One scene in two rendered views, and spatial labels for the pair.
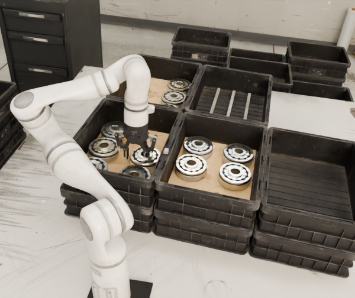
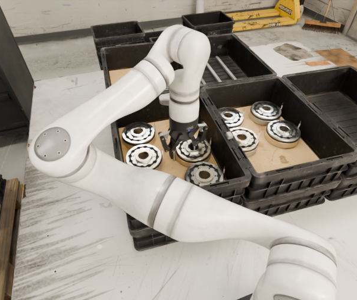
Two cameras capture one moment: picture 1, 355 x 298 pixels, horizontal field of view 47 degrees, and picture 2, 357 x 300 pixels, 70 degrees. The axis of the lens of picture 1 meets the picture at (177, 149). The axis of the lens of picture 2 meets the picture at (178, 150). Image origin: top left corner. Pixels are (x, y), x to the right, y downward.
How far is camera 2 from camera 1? 76 cm
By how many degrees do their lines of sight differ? 21
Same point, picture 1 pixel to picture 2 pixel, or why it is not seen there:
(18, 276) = not seen: outside the picture
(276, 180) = not seen: hidden behind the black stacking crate
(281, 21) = (152, 8)
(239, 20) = (121, 15)
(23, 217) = (91, 281)
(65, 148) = (178, 194)
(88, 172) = (235, 214)
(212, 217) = (305, 184)
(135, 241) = (228, 241)
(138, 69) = (202, 40)
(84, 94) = (139, 101)
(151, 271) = not seen: hidden behind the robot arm
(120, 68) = (163, 49)
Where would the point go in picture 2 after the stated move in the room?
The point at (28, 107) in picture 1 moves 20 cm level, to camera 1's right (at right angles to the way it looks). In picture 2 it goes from (69, 152) to (183, 118)
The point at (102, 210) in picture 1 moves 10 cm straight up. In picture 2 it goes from (318, 269) to (356, 234)
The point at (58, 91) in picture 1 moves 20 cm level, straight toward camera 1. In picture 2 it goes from (103, 109) to (190, 175)
